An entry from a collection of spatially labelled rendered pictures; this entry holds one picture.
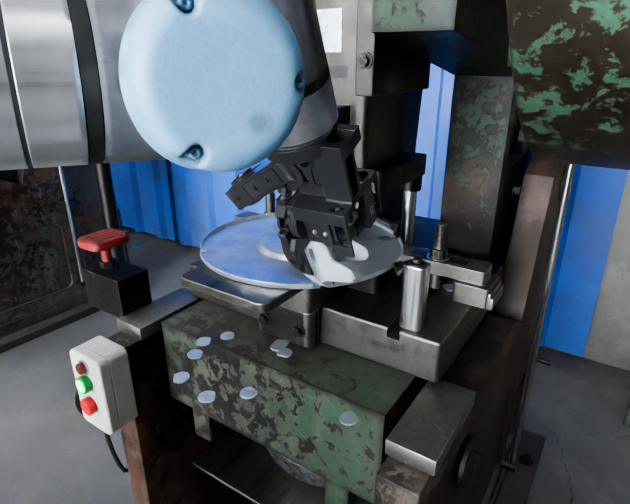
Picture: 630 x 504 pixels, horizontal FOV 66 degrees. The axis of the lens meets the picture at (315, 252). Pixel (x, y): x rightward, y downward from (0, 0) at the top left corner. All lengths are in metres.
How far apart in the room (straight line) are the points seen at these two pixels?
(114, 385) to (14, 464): 0.88
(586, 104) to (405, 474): 0.40
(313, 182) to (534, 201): 0.57
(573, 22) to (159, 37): 0.26
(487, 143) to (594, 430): 1.11
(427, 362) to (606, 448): 1.11
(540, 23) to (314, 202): 0.23
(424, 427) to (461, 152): 0.48
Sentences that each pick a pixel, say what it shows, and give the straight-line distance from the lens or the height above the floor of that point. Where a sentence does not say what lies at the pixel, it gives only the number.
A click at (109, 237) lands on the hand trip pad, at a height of 0.76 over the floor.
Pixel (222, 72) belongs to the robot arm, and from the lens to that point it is 0.20.
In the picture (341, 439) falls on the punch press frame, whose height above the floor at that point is 0.58.
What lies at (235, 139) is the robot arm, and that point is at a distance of 0.20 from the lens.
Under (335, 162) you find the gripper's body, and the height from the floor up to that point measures 0.95.
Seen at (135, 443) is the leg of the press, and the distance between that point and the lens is 0.93.
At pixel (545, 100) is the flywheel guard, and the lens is 0.42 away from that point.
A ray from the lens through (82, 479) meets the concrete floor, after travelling 1.54.
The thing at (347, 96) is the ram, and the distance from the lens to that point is 0.67.
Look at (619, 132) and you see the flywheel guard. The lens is 0.45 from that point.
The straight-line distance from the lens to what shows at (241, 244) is 0.71.
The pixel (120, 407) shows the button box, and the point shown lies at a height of 0.54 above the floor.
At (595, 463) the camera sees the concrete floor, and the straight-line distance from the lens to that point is 1.64.
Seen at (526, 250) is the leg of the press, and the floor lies 0.71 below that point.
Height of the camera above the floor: 1.04
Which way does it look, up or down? 22 degrees down
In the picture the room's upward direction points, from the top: straight up
